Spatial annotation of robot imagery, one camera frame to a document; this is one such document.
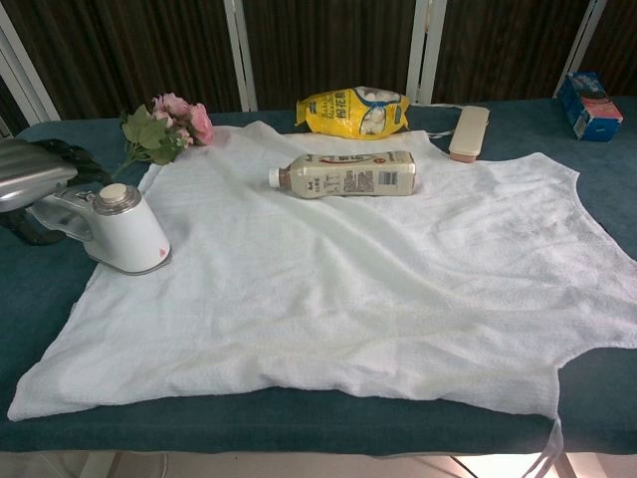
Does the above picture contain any pink artificial flower bouquet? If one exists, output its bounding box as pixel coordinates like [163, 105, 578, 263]
[110, 91, 215, 181]

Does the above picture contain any dark brown bamboo screen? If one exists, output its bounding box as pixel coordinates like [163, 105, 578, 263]
[0, 0, 637, 123]

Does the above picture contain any white cloth garment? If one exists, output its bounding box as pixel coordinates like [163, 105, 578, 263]
[8, 119, 637, 478]

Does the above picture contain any beige milk tea bottle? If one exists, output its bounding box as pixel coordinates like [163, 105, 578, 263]
[268, 150, 417, 201]

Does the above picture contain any white handheld steam iron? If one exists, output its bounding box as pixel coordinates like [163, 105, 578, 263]
[29, 183, 172, 275]

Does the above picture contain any teal table cover cloth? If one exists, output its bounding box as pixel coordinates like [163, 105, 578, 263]
[0, 95, 637, 458]

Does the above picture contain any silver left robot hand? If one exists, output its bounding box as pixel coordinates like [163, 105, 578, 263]
[0, 137, 113, 247]

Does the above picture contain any blue cardboard box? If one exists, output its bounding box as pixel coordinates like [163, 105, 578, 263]
[555, 71, 625, 143]

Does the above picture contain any beige oblong case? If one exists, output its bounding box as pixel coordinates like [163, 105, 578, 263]
[448, 106, 492, 163]

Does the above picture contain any white screen frame post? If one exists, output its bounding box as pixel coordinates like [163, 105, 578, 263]
[223, 0, 259, 113]
[0, 8, 62, 138]
[406, 0, 448, 107]
[552, 0, 617, 100]

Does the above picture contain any yellow bag of cotton balls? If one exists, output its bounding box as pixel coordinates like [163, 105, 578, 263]
[296, 86, 412, 140]

